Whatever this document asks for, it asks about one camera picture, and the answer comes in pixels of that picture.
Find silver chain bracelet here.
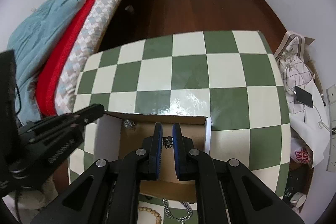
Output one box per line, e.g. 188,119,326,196
122,119,137,130

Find wooden bead bracelet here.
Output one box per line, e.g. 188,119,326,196
137,206,164,224

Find thick silver chain necklace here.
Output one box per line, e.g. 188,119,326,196
162,198,193,224

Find white cardboard box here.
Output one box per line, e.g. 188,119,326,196
93,111,211,202

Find red blanket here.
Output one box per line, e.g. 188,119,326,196
35,0,96,116

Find green white checkered table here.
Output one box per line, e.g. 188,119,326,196
67,30,292,224

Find light blue blanket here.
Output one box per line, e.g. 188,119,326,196
7,0,86,125

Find white red plastic bag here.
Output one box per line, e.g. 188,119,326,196
290,137,313,167

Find argyle patterned mattress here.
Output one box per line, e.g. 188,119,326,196
49,0,121,115

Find white ceramic cup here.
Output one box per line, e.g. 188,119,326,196
290,192,307,208

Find white patterned cloth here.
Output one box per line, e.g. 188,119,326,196
274,31,330,168

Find black smartphone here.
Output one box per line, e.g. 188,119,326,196
294,86,314,108

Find white charging cable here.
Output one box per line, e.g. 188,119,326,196
312,105,334,132

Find white wall socket strip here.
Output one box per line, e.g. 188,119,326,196
326,85,336,173

